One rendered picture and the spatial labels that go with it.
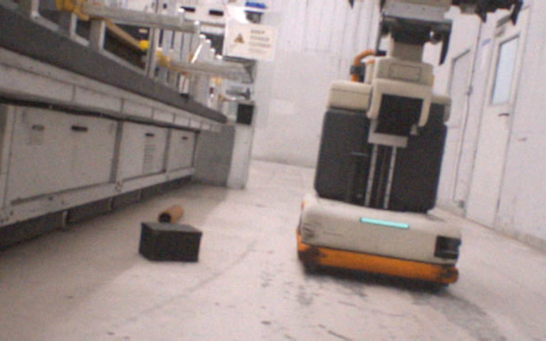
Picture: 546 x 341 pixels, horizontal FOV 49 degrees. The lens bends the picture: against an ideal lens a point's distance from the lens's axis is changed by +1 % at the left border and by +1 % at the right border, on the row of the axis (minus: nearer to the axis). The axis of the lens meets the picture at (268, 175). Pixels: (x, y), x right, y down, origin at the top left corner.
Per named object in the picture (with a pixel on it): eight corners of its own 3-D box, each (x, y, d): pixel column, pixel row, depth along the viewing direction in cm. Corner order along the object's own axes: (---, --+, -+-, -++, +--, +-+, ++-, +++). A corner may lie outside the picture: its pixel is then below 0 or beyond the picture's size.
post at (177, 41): (173, 99, 321) (185, 11, 319) (172, 98, 318) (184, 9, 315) (167, 98, 321) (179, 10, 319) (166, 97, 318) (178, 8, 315)
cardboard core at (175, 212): (184, 206, 327) (173, 212, 297) (182, 220, 328) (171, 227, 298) (170, 204, 327) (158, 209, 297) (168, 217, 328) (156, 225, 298)
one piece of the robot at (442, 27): (370, 58, 237) (378, 4, 236) (439, 68, 236) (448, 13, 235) (375, 51, 221) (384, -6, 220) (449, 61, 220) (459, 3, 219)
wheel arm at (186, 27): (196, 36, 199) (198, 23, 198) (194, 34, 195) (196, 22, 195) (69, 18, 200) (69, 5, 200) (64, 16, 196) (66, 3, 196)
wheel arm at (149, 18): (180, 32, 174) (182, 17, 174) (179, 29, 170) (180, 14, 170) (35, 11, 175) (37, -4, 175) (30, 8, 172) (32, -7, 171)
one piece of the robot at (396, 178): (307, 215, 288) (333, 44, 284) (419, 232, 286) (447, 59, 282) (310, 224, 255) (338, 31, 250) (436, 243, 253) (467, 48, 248)
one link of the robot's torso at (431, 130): (365, 142, 256) (374, 86, 255) (431, 152, 255) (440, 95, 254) (374, 142, 230) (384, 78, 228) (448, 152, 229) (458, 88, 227)
